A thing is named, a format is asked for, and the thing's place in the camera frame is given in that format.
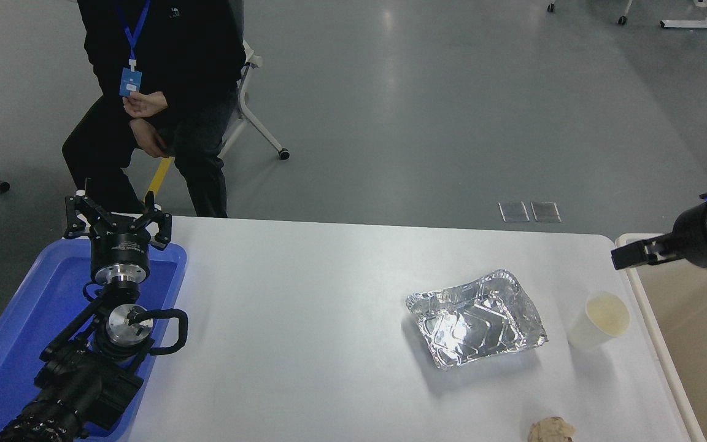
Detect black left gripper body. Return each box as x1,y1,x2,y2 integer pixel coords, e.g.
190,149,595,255
90,214,152,273

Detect white paper cup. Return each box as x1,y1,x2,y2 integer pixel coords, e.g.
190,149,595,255
567,291,632,351

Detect blue lanyard with badge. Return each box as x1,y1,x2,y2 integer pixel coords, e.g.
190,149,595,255
114,0,152,98

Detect person's right hand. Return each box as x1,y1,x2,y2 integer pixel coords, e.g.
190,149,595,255
129,117,168,159

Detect person's left hand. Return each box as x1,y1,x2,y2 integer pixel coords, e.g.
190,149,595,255
123,90,169,118

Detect metal floor plate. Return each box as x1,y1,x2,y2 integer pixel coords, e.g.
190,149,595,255
530,201,562,223
499,201,529,223

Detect large pale bin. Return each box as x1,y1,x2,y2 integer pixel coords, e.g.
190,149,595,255
614,232,707,442

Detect blue plastic tray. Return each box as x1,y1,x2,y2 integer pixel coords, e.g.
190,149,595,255
0,238,188,441

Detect crumpled silver foil tray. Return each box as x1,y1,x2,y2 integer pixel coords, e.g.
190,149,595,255
406,268,548,370

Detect seated person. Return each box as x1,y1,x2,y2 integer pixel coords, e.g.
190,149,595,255
62,0,247,219

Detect crumpled tan paper ball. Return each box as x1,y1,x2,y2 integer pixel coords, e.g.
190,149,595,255
527,416,576,442

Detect white wheeled stand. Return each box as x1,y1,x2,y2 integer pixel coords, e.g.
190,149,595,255
660,0,707,29

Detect white wheeled chair legs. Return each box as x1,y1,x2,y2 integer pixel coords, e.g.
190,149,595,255
547,0,634,26

